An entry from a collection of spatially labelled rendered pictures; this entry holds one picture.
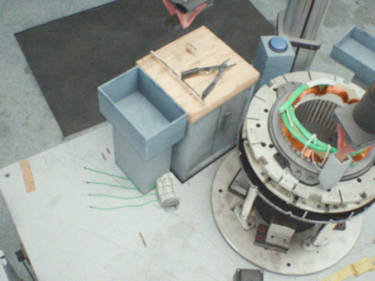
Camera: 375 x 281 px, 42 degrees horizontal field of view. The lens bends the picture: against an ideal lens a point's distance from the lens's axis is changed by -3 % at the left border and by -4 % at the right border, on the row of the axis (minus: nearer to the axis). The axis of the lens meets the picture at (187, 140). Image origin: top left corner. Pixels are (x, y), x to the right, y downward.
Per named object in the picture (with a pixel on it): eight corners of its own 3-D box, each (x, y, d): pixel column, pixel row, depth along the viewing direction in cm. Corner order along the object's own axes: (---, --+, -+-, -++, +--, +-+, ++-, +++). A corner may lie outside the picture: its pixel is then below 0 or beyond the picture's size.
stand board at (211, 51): (191, 124, 105) (192, 116, 103) (135, 68, 112) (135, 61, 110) (258, 80, 113) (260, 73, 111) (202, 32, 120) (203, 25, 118)
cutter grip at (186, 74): (182, 79, 106) (182, 74, 105) (180, 76, 107) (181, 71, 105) (198, 74, 108) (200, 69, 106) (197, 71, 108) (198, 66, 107)
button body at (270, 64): (273, 117, 141) (295, 55, 120) (249, 120, 139) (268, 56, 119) (267, 98, 144) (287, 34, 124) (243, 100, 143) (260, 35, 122)
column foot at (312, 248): (300, 242, 117) (301, 241, 117) (323, 232, 119) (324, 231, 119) (306, 253, 116) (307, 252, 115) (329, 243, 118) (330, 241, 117)
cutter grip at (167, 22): (164, 28, 101) (164, 22, 100) (162, 25, 101) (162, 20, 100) (179, 20, 103) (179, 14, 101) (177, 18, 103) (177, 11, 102)
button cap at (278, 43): (288, 50, 120) (289, 47, 119) (272, 51, 120) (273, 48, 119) (283, 38, 122) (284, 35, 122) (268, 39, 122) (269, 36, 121)
